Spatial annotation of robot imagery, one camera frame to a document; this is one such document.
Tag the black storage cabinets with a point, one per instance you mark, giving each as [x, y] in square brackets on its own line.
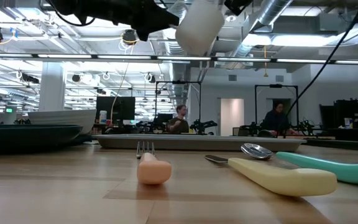
[353, 112]

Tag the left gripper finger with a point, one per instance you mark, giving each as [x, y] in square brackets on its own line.
[143, 34]
[154, 15]

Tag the white building column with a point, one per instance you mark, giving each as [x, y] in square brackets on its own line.
[51, 93]

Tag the black monitor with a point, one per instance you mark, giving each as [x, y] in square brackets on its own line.
[117, 109]

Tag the white blue-label container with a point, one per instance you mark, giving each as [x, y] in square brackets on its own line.
[348, 123]

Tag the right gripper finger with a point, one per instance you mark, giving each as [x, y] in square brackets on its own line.
[236, 6]

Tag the person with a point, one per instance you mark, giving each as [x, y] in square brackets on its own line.
[275, 123]
[179, 126]

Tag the black background robot arm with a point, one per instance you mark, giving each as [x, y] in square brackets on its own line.
[304, 127]
[250, 128]
[148, 127]
[202, 125]

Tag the grey plastic tray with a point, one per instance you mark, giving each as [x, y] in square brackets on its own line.
[197, 143]

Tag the white wipes canister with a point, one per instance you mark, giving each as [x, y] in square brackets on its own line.
[103, 117]

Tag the white bowl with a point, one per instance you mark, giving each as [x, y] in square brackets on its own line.
[67, 118]

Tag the black background rig frame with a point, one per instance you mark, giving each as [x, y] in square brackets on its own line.
[275, 86]
[179, 82]

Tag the black aluminium table frame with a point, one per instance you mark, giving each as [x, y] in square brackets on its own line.
[340, 145]

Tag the silver ventilation duct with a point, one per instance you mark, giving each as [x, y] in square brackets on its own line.
[272, 12]
[174, 46]

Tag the white mug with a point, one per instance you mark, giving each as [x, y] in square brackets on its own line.
[199, 28]

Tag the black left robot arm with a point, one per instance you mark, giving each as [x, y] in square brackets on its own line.
[61, 4]

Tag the overhead LED light bar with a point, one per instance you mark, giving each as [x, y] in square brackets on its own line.
[182, 58]

